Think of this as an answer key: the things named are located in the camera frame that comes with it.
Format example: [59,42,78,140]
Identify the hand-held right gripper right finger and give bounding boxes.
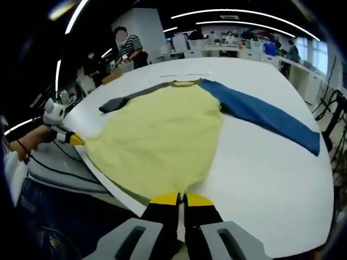
[182,192,272,260]

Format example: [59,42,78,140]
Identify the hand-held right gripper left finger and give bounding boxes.
[81,191,182,260]

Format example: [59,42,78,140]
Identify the yellow garment with coloured sleeves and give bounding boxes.
[82,77,321,201]

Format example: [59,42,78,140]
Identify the person's left hand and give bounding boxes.
[34,125,59,148]

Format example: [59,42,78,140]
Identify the grey desk surface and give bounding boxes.
[27,140,114,196]

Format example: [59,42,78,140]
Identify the white ceiling light strip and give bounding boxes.
[65,0,89,35]
[4,119,35,135]
[170,9,320,41]
[195,21,296,38]
[55,59,62,92]

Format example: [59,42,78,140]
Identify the person's white printed t-shirt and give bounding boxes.
[2,150,28,204]

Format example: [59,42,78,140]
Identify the brown cardboard box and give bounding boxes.
[101,61,135,85]

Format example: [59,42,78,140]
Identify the person's blue jeans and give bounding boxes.
[16,177,142,260]

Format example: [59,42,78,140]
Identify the black stand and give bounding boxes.
[314,89,347,152]

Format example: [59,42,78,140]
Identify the row of white cabinets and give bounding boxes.
[157,40,330,103]

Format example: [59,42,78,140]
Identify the bright window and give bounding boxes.
[297,36,329,74]

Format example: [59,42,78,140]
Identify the black cable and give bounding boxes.
[17,139,113,187]
[53,140,83,163]

